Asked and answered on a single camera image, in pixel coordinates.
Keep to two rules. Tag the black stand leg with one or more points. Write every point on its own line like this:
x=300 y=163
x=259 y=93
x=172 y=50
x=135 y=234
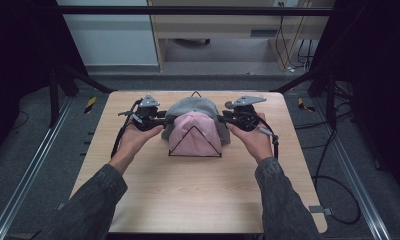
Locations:
x=54 y=100
x=330 y=100

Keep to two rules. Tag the aluminium rail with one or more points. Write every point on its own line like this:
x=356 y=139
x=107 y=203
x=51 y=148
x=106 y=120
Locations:
x=28 y=170
x=351 y=170

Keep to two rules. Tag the grey knit beanie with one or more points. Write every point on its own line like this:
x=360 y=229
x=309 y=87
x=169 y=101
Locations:
x=194 y=105

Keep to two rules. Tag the grey metal bracket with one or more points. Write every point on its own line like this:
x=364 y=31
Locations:
x=318 y=209

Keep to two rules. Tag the person's left hand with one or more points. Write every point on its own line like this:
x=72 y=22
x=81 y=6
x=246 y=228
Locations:
x=131 y=141

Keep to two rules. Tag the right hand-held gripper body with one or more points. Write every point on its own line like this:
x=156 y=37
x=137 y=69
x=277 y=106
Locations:
x=245 y=117

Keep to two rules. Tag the white cabinet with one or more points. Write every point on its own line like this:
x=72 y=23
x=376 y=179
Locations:
x=114 y=43

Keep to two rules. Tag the person's right hand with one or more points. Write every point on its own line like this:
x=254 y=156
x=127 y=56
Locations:
x=256 y=141

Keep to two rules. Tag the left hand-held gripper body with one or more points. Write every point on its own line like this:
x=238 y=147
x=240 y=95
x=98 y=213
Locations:
x=146 y=116

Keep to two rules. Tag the light wooden desk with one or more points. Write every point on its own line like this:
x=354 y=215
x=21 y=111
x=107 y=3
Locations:
x=221 y=31

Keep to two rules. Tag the pink knit beanie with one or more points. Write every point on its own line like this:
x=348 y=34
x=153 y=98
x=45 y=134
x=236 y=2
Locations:
x=194 y=133

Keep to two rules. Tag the black frame crossbar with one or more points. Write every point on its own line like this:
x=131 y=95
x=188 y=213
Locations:
x=188 y=10

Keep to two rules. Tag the yellow black striped tape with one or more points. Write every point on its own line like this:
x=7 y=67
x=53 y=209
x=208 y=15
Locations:
x=90 y=104
x=303 y=105

